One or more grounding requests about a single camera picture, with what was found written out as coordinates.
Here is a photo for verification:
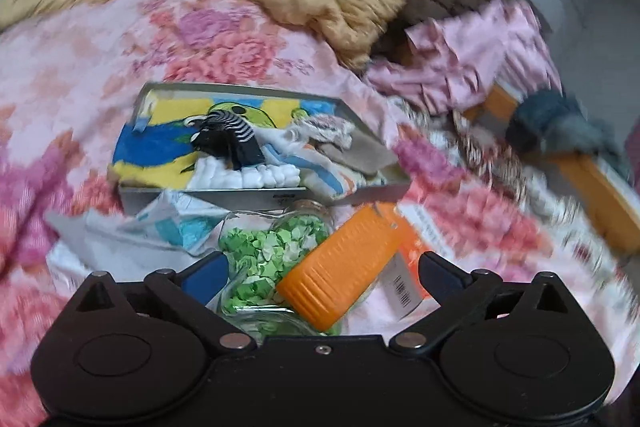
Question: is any grey cardboard box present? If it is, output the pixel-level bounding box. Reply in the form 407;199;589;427
112;82;412;217

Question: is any orange ribbed bottle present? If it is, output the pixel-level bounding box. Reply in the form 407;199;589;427
276;202;401;330

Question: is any grey blue fluffy sock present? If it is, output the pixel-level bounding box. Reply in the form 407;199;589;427
505;89;633;178

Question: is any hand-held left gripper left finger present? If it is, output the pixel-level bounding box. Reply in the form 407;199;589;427
74;251;253;356

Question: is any pink ruffled cloth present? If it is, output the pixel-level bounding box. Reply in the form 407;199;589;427
365;0;563;118

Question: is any pink patterned sock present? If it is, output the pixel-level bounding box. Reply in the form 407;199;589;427
295;114;357;148

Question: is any orange wooden board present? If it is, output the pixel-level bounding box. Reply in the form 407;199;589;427
462;84;640;254

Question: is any glass jar of green stars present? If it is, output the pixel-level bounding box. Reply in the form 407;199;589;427
215;199;347;339

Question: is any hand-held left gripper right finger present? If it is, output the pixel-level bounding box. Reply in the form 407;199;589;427
389;251;569;356

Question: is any orange carton with barcode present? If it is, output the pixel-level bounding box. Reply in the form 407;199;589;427
375;202;451;320

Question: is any beige cloth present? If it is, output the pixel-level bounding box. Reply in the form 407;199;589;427
320;139;397;178

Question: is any pink floral bedsheet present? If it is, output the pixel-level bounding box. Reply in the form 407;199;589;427
0;0;640;427

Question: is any blue striped white cloth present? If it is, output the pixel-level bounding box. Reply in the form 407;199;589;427
260;142;362;200

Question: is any black and white striped sock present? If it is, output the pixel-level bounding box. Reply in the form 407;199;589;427
182;109;268;170

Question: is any frog drawing paper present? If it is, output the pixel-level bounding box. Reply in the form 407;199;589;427
112;96;341;190

